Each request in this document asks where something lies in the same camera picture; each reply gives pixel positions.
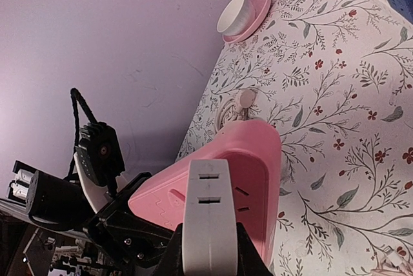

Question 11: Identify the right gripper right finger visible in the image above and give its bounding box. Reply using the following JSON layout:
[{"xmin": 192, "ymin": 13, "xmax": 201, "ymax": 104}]
[{"xmin": 236, "ymin": 222, "xmax": 272, "ymax": 276}]

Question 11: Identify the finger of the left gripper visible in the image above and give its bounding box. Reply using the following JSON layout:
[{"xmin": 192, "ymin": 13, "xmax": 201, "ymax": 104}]
[
  {"xmin": 86, "ymin": 214, "xmax": 173, "ymax": 268},
  {"xmin": 96, "ymin": 172, "xmax": 152, "ymax": 217}
]

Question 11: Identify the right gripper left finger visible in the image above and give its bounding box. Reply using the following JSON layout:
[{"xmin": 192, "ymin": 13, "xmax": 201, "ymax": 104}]
[{"xmin": 151, "ymin": 224, "xmax": 184, "ymax": 276}]

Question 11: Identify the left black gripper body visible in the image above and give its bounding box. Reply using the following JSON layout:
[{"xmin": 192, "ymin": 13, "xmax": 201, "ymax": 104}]
[{"xmin": 6, "ymin": 161, "xmax": 94, "ymax": 234}]

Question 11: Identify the white plug adapter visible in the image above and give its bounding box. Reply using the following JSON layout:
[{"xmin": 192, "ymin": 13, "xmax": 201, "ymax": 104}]
[{"xmin": 182, "ymin": 159, "xmax": 238, "ymax": 275}]

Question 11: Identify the pink power strip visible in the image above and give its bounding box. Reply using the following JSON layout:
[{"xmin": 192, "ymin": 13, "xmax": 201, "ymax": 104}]
[{"xmin": 128, "ymin": 119, "xmax": 281, "ymax": 265}]

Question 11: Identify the white charger with cable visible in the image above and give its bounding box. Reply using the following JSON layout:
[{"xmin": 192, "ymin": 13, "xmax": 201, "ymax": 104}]
[{"xmin": 370, "ymin": 246, "xmax": 412, "ymax": 276}]

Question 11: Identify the round pink socket with cord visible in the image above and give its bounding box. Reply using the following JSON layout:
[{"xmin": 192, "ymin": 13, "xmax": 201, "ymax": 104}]
[{"xmin": 214, "ymin": 89, "xmax": 256, "ymax": 132}]

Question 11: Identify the floral table cloth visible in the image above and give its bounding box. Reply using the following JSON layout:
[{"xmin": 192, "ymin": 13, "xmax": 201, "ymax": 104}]
[{"xmin": 179, "ymin": 0, "xmax": 412, "ymax": 275}]

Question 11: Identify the white bowl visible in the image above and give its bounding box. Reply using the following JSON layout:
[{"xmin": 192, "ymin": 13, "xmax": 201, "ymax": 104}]
[{"xmin": 216, "ymin": 0, "xmax": 256, "ymax": 36}]

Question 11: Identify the pink plate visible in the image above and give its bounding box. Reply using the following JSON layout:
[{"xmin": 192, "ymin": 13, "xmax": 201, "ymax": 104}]
[{"xmin": 217, "ymin": 0, "xmax": 271, "ymax": 44}]

